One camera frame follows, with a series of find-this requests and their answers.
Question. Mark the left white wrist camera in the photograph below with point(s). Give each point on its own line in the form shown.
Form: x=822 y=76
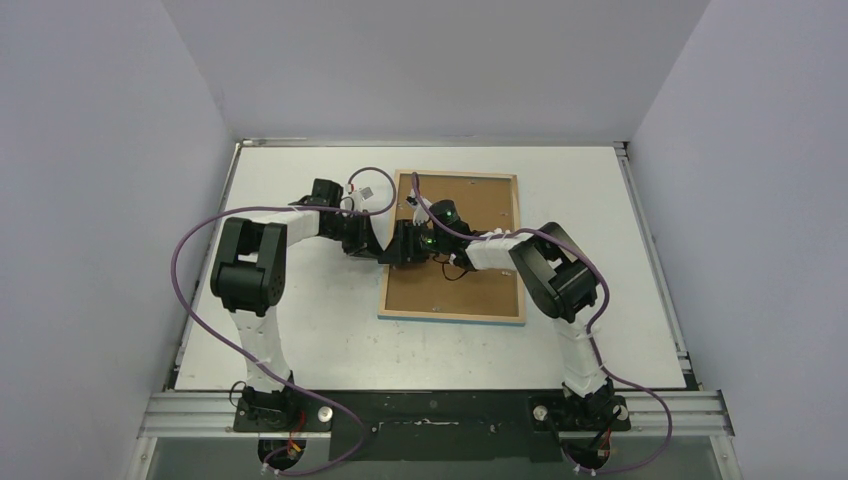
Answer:
x=359 y=196

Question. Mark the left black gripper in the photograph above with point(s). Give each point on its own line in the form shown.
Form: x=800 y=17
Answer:
x=366 y=244

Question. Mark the blue wooden picture frame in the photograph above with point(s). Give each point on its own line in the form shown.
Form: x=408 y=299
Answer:
x=387 y=298

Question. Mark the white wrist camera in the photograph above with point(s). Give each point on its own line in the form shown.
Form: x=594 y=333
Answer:
x=420 y=207
x=359 y=196

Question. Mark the aluminium rail front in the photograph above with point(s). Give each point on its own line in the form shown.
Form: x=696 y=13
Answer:
x=187 y=414

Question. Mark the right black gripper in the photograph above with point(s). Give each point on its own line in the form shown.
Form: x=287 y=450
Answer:
x=404 y=244

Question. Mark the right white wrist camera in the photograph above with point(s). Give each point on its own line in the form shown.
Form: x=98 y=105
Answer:
x=420 y=207

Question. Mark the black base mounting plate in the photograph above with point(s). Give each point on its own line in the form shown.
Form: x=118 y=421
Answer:
x=440 y=425

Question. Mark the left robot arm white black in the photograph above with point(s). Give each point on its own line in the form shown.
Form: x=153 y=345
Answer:
x=249 y=274

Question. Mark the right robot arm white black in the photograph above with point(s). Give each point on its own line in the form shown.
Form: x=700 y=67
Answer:
x=552 y=269

